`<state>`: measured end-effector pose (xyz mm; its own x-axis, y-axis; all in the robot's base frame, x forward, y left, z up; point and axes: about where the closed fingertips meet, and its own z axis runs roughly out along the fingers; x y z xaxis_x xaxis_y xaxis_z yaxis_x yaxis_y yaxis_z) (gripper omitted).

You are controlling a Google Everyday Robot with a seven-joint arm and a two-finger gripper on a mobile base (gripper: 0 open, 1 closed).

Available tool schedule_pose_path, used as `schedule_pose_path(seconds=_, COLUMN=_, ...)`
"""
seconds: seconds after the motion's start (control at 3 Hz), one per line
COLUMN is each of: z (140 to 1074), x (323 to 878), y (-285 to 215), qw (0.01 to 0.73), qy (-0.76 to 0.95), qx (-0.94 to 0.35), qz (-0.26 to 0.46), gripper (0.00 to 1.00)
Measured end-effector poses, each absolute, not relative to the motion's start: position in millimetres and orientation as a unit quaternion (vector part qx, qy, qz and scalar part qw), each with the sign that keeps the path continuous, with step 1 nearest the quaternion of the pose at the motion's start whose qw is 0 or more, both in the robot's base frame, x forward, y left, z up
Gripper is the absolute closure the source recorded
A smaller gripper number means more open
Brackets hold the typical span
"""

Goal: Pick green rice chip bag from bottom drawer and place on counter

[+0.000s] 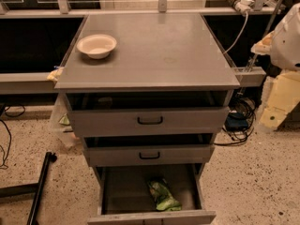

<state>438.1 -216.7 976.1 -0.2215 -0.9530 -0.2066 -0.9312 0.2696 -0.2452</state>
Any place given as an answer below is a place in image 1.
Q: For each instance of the green rice chip bag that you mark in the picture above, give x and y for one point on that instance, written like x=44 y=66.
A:
x=162 y=196

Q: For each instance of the grey drawer cabinet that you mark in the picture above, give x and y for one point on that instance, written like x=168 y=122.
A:
x=154 y=53

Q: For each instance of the top grey drawer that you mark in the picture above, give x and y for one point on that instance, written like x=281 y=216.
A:
x=144 y=113

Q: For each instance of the grey drawer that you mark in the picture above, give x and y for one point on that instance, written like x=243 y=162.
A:
x=125 y=197
x=144 y=113
x=149 y=149

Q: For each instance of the middle grey drawer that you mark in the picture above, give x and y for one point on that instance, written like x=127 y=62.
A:
x=149 y=149

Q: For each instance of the clear plastic bag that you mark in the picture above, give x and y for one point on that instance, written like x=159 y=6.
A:
x=60 y=125

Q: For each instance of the bottom grey drawer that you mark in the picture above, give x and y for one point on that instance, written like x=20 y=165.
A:
x=125 y=197

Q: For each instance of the yellow snack packet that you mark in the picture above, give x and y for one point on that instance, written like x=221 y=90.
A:
x=55 y=74

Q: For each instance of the yellow foam block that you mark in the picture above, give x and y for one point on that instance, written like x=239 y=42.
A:
x=283 y=98

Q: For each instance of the white power strip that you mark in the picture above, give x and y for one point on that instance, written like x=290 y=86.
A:
x=242 y=6

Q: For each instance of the black metal stand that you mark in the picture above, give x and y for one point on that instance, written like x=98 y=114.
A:
x=36 y=189

